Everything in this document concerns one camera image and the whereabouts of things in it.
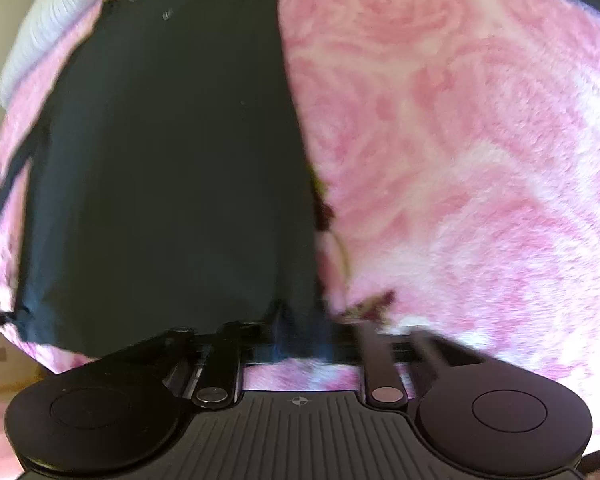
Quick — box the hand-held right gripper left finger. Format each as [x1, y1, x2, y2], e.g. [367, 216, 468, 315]
[162, 305, 293, 409]

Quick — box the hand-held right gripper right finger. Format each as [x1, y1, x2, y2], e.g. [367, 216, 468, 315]
[320, 310, 487, 407]

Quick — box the black garment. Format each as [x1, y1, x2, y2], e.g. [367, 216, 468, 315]
[0, 0, 353, 363]

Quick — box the pink rose print blanket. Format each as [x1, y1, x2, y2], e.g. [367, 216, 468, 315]
[0, 0, 600, 480]

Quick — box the white striped duvet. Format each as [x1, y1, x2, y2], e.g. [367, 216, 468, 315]
[0, 0, 157, 108]

